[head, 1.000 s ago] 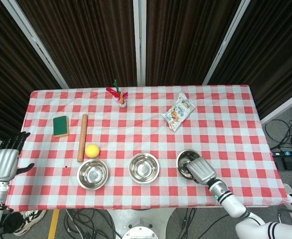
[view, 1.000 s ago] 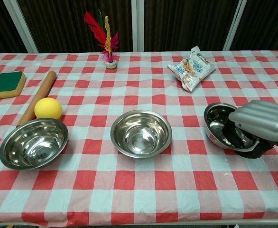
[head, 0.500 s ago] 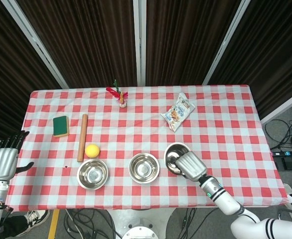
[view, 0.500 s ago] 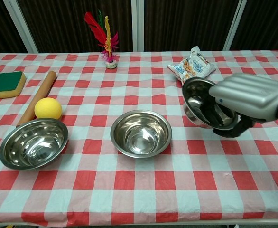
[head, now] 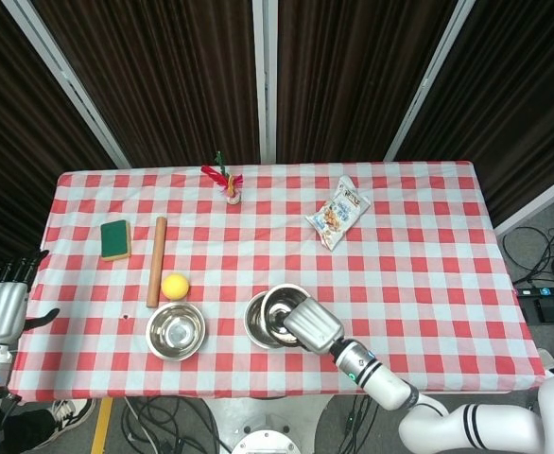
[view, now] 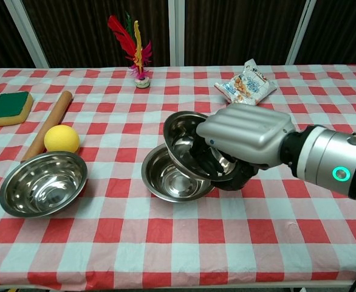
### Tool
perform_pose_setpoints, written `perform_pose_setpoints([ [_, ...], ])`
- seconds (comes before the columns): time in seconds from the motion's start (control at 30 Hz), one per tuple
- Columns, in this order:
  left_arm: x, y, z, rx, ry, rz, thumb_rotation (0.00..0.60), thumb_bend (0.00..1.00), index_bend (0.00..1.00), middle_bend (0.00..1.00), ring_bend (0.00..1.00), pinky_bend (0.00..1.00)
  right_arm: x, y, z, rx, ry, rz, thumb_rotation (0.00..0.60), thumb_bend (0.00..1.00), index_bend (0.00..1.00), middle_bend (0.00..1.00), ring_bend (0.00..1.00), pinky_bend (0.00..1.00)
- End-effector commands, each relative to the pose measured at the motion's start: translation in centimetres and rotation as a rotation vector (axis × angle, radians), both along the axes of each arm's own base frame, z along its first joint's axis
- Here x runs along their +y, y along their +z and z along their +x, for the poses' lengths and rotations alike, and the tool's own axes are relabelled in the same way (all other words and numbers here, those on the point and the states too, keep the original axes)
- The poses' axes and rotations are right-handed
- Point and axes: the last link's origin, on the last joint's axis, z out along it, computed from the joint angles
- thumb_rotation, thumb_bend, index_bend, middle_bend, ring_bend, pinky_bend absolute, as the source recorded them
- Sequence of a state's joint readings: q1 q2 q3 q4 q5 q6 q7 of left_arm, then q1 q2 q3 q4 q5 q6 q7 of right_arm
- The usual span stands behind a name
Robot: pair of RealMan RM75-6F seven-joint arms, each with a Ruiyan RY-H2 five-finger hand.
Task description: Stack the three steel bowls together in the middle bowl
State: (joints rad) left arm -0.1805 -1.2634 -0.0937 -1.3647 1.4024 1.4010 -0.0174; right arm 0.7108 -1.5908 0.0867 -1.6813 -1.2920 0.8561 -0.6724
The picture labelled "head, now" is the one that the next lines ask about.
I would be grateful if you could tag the colourful feather shuttlecock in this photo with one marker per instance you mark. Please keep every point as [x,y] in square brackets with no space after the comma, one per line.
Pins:
[232,189]

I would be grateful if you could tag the green yellow scrub sponge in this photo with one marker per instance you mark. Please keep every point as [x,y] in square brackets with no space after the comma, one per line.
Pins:
[115,239]

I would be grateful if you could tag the black white sneaker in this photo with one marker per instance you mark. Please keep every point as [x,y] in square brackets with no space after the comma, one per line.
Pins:
[71,413]

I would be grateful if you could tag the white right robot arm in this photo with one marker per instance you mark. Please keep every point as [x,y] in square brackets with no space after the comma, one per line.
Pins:
[390,385]

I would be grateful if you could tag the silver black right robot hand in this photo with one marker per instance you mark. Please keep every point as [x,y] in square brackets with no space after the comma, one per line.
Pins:
[315,326]

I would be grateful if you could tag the white snack bag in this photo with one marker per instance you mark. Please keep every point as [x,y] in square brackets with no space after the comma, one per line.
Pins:
[336,215]

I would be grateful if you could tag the wooden rolling pin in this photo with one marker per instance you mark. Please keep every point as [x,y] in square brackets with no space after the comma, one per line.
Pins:
[157,260]

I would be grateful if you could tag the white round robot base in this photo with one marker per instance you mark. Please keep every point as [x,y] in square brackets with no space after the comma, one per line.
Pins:
[265,442]

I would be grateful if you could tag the yellow foam ball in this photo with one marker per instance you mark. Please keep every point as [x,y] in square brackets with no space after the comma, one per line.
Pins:
[175,286]

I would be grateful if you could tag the red white checkered tablecloth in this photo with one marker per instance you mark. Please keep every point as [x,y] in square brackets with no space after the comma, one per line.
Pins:
[277,236]

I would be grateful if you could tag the steel bowl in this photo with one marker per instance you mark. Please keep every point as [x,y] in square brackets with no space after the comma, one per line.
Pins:
[284,295]
[175,333]
[253,326]

